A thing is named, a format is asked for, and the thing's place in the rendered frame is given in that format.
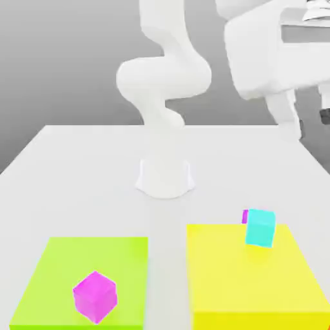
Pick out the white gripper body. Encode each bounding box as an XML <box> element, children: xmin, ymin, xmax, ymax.
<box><xmin>223</xmin><ymin>5</ymin><xmax>330</xmax><ymax>101</ymax></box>

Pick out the small cyan cube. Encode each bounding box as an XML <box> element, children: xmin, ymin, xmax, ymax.
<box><xmin>244</xmin><ymin>208</ymin><xmax>277</xmax><ymax>249</ymax></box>

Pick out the large yellow box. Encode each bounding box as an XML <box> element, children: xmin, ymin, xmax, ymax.
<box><xmin>186</xmin><ymin>223</ymin><xmax>330</xmax><ymax>330</ymax></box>

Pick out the large lime green box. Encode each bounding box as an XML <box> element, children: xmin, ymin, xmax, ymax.
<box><xmin>8</xmin><ymin>237</ymin><xmax>150</xmax><ymax>330</ymax></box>

